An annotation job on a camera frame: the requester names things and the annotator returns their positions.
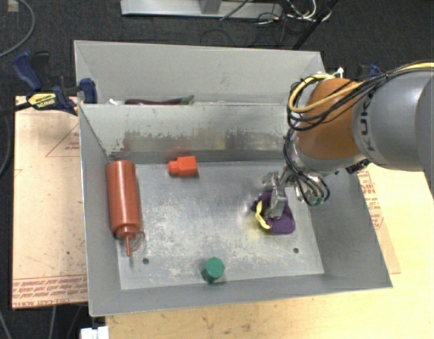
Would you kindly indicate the purple and yellow soft toy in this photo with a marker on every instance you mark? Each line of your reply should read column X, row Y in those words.
column 282, row 224

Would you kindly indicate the grey metal bin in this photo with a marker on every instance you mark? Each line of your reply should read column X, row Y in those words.
column 209, row 210

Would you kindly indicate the green hexagonal block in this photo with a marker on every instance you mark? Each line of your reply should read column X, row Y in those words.
column 213, row 268

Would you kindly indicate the orange plastic block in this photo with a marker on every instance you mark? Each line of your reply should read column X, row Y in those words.
column 183, row 166

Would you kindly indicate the red-brown squeeze bottle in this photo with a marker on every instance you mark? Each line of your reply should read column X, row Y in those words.
column 123, row 196

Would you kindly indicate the brown cardboard board red print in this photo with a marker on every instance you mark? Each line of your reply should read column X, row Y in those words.
column 47, row 207

